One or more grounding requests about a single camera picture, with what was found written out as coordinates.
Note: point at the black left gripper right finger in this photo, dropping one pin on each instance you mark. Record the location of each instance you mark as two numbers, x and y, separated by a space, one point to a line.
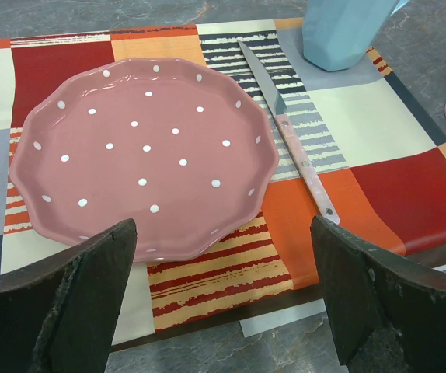
386 313

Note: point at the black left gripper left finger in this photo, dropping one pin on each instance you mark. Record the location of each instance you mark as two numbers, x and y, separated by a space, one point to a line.
60 313

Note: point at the colourful patchwork placemat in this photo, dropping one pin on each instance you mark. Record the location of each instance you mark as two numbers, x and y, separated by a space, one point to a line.
380 156

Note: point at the pink polka dot plate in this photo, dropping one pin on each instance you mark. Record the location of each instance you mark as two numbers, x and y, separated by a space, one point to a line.
180 148

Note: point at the light blue mug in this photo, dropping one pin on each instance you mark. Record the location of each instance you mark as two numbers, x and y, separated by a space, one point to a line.
337 33

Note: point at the pink handled knife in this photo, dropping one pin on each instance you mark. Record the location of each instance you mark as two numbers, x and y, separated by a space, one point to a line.
303 164

